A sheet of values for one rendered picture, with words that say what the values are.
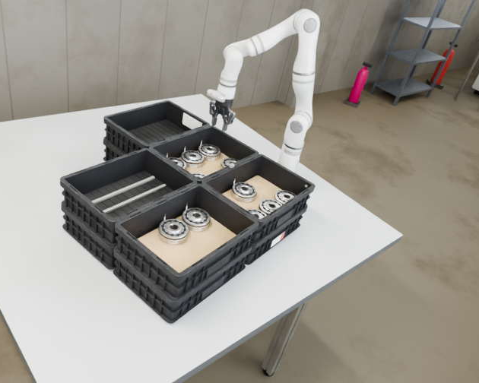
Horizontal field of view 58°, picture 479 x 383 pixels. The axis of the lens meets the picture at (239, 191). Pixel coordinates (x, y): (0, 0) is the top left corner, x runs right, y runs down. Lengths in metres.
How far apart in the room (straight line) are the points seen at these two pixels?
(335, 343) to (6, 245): 1.68
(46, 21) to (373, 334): 2.83
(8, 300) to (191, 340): 0.57
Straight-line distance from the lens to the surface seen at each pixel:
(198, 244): 1.51
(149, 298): 1.46
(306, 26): 1.78
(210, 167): 1.92
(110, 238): 1.48
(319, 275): 1.74
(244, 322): 1.49
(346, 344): 2.52
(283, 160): 2.00
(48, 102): 3.50
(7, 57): 3.29
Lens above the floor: 1.85
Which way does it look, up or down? 34 degrees down
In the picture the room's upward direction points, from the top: 14 degrees clockwise
